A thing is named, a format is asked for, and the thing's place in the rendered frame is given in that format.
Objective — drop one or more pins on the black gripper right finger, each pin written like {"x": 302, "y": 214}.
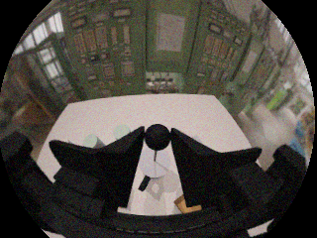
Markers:
{"x": 201, "y": 168}

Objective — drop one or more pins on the french press coffee maker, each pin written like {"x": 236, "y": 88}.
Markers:
{"x": 154, "y": 160}

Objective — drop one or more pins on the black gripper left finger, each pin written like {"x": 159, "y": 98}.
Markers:
{"x": 115, "y": 164}

